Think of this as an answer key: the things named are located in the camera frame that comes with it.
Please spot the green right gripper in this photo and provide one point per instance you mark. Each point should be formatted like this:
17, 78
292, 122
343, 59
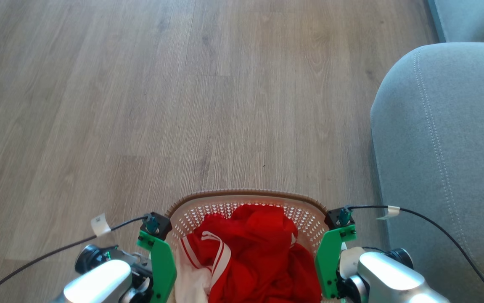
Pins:
327, 261

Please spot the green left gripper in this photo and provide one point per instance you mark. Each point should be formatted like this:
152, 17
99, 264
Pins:
164, 265

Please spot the white plastic laundry basket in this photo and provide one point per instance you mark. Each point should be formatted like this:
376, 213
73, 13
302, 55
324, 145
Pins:
225, 198

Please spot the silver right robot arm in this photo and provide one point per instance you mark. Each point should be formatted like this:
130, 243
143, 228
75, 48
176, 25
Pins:
389, 273

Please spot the white garment with red stripes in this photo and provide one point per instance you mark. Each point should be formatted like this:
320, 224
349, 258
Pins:
191, 277

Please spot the grey-blue fabric sofa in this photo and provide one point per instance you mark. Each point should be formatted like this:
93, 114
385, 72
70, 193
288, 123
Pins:
448, 160

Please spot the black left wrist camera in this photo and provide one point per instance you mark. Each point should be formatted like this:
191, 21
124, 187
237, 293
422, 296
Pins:
157, 225

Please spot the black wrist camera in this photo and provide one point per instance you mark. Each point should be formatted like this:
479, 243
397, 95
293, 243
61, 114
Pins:
340, 216
157, 225

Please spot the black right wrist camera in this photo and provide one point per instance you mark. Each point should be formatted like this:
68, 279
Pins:
340, 216

